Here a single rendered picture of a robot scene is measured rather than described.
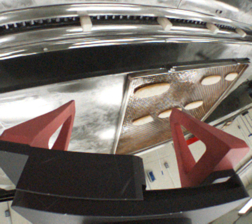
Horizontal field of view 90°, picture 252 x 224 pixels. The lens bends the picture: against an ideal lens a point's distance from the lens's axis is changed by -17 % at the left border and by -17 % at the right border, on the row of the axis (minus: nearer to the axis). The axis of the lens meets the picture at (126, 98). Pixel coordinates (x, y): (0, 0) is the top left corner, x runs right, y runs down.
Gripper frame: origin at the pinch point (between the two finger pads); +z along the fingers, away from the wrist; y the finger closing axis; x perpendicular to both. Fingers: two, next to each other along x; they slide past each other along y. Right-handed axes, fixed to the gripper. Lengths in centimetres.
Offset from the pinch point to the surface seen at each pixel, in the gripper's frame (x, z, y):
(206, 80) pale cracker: 7.1, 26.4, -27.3
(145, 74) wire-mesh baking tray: 3.4, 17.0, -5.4
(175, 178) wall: 348, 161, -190
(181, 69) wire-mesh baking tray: 2.6, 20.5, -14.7
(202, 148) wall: 322, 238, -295
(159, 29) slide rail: -5.4, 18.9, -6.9
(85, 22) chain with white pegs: -6.0, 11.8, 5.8
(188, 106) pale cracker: 19.5, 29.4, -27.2
